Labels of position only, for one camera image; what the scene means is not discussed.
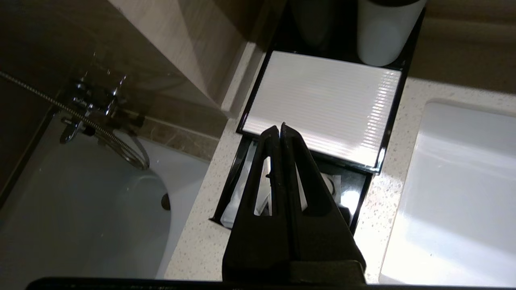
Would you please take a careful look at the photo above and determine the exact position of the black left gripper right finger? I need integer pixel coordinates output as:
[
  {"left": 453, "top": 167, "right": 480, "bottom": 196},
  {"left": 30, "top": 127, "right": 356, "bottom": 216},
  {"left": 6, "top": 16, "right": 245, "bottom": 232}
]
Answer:
[{"left": 281, "top": 122, "right": 366, "bottom": 282}]

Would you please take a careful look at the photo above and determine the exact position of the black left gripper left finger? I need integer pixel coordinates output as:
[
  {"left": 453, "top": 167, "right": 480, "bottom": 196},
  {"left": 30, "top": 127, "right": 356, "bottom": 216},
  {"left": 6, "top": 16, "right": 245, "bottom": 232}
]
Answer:
[{"left": 223, "top": 125, "right": 291, "bottom": 280}]

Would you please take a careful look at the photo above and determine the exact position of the white bathtub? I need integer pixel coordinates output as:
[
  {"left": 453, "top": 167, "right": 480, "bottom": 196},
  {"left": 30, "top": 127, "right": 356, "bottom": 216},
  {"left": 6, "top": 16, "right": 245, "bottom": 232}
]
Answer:
[{"left": 0, "top": 113, "right": 210, "bottom": 290}]

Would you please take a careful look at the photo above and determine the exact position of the metal shower hose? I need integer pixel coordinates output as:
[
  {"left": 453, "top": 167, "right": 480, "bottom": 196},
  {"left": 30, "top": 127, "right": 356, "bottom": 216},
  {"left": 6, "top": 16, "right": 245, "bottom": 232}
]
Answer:
[{"left": 0, "top": 71, "right": 150, "bottom": 170}]

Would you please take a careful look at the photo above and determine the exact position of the chrome bathtub faucet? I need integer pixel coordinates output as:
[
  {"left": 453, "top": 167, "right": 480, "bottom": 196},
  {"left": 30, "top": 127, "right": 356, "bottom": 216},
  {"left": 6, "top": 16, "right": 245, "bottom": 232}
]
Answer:
[{"left": 60, "top": 72, "right": 133, "bottom": 144}]

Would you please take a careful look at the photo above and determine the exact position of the white cup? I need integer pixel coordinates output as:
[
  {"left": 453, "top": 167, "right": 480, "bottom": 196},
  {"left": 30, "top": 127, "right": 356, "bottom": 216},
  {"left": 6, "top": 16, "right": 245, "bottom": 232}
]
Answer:
[{"left": 357, "top": 0, "right": 427, "bottom": 67}]

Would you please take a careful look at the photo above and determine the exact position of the white ceramic sink basin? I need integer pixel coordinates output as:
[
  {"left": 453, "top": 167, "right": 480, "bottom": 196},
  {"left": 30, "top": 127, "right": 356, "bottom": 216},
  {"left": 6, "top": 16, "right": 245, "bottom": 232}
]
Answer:
[{"left": 378, "top": 99, "right": 516, "bottom": 288}]

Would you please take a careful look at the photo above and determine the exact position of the black drawer of box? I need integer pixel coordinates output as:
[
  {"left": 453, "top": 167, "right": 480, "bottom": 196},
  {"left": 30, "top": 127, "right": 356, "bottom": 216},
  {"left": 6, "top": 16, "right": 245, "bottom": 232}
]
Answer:
[{"left": 210, "top": 135, "right": 373, "bottom": 235}]

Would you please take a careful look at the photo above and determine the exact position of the black box with white lid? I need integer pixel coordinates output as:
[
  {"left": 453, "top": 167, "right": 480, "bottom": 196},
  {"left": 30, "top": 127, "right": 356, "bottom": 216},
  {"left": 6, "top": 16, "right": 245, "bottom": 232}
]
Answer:
[{"left": 236, "top": 0, "right": 427, "bottom": 175}]

